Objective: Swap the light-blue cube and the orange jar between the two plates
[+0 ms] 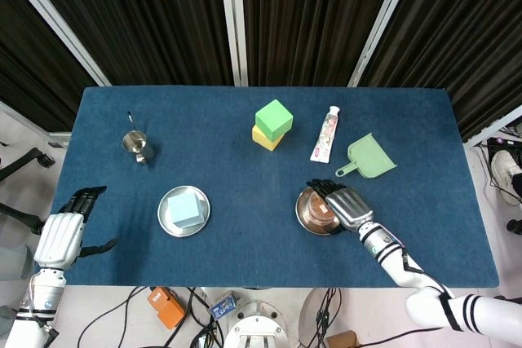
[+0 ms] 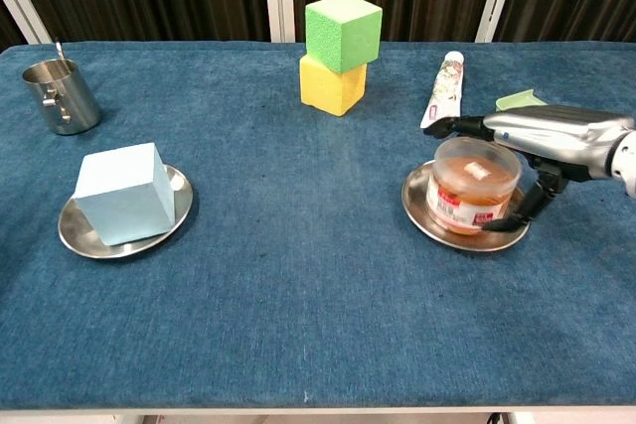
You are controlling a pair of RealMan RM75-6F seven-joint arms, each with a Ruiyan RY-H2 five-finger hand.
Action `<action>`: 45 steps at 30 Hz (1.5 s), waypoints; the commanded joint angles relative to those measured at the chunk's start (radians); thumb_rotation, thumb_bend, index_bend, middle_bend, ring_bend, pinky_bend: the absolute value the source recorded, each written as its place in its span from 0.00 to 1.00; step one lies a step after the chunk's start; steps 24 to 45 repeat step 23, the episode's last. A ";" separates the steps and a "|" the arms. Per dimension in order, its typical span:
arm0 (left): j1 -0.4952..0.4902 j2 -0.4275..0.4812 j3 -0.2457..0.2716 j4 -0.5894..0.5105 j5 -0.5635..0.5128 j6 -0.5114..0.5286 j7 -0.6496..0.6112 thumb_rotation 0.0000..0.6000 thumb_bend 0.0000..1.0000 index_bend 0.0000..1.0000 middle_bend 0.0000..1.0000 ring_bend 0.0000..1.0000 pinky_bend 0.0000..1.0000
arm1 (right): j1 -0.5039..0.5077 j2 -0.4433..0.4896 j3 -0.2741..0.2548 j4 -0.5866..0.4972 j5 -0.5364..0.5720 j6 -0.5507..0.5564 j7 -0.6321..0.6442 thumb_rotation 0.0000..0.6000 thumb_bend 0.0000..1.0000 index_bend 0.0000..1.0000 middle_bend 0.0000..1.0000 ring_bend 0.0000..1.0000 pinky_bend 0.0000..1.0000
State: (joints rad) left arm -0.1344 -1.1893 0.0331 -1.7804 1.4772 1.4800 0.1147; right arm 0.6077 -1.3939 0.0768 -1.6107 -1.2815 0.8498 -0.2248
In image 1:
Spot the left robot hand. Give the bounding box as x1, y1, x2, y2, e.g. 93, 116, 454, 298
33, 185, 119, 271

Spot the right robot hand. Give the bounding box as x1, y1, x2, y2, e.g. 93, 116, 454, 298
305, 178, 375, 233

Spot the clear jar with orange contents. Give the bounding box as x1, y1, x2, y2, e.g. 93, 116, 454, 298
305, 191, 338, 222

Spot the light blue foam cube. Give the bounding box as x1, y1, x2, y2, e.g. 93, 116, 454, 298
166, 192, 206, 230

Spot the round white robot base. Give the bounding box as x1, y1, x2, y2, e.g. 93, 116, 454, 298
223, 301, 290, 348

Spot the round steel plate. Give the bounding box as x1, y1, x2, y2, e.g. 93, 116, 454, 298
157, 184, 212, 238
294, 187, 349, 237

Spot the green plastic dustpan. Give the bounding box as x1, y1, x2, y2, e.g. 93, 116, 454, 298
334, 132, 399, 180

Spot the white printed paste tube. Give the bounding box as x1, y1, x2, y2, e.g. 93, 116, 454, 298
309, 105, 342, 164

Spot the black chair base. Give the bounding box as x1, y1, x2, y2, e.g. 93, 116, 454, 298
0, 147, 56, 182

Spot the blue table cloth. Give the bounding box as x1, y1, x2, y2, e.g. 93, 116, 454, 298
51, 86, 501, 289

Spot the yellow foam cube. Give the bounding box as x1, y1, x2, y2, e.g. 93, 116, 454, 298
251, 124, 286, 152

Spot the grey round panel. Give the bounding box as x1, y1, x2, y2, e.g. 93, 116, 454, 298
299, 287, 332, 345

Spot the green foam cube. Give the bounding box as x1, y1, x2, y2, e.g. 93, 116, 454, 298
254, 99, 294, 140

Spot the orange box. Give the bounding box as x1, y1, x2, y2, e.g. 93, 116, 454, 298
147, 286, 187, 329

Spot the brown cardboard box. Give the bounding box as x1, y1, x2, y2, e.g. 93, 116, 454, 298
325, 330, 362, 348

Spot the white sneaker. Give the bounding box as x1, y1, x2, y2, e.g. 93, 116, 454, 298
491, 150, 522, 206

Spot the blue circuit board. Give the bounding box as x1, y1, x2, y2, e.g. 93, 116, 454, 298
209, 291, 238, 321

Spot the black pleated curtain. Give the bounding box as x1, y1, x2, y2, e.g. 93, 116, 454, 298
240, 0, 405, 87
358, 0, 522, 141
0, 0, 99, 133
18, 0, 236, 87

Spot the steel mug with handle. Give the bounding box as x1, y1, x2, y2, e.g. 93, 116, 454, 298
121, 130, 157, 165

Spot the black cable bundle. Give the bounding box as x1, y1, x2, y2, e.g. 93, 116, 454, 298
185, 287, 224, 348

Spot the aluminium frame post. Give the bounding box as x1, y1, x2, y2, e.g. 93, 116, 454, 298
218, 0, 249, 87
0, 0, 112, 87
347, 0, 416, 88

